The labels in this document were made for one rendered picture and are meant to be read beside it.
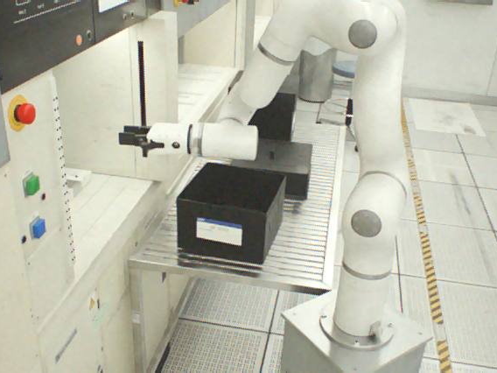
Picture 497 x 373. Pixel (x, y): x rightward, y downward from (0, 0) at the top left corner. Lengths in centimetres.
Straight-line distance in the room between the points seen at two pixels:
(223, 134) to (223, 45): 188
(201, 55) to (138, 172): 146
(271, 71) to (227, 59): 199
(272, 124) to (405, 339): 122
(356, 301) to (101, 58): 104
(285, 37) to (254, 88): 14
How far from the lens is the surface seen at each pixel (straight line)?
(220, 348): 251
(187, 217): 167
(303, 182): 202
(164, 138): 135
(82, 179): 186
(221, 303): 273
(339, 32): 111
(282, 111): 238
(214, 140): 134
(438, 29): 584
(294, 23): 119
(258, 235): 162
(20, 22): 111
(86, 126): 191
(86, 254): 155
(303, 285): 161
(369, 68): 121
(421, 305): 291
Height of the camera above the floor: 172
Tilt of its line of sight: 27 degrees down
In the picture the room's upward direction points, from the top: 3 degrees clockwise
